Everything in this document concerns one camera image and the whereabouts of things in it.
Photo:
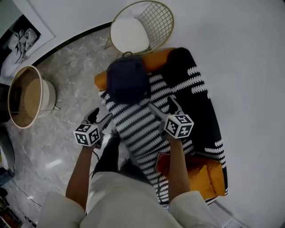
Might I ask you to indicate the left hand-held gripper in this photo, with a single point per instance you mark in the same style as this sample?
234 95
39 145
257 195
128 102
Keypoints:
88 134

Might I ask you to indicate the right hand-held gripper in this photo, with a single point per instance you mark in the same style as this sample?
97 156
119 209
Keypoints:
178 125

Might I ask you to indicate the dark navy bag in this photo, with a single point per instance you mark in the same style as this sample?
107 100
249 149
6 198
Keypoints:
128 80

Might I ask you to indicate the orange sofa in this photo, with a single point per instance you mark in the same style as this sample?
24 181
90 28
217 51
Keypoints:
153 60

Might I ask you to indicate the person's left forearm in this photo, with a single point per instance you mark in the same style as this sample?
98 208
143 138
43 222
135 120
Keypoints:
79 178

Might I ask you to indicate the person's right forearm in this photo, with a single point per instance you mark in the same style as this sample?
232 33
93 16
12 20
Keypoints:
179 169

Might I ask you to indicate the black white patterned blanket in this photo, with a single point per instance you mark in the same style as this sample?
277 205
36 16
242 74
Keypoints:
193 115

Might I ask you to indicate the person's leg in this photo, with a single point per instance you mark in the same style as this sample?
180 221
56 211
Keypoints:
111 155

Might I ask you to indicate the red book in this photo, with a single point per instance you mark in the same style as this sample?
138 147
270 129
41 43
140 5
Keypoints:
162 163

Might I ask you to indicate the round beige side table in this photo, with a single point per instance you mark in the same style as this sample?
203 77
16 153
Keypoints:
31 98

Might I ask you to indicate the white chair cushion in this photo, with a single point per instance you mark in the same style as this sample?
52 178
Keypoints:
129 34

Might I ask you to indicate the person's white shirt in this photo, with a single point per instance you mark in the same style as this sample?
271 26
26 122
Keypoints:
124 204

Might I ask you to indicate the grey round seat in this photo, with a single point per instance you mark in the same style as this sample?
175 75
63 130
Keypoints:
6 147

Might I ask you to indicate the black glass-door cabinet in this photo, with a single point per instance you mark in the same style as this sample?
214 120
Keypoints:
4 102

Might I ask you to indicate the large framed black-white picture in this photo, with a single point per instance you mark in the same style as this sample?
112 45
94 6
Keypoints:
24 37

